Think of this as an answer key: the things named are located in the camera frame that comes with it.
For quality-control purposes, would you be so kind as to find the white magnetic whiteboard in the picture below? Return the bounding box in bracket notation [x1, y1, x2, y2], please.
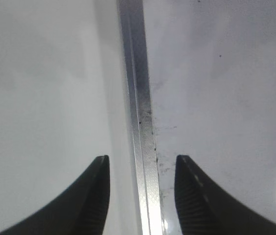
[118, 0, 276, 235]

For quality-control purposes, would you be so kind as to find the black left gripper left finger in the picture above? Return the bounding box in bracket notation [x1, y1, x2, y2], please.
[1, 155, 110, 235]

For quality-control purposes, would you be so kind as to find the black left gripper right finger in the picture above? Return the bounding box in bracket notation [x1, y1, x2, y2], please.
[174, 155, 276, 235]

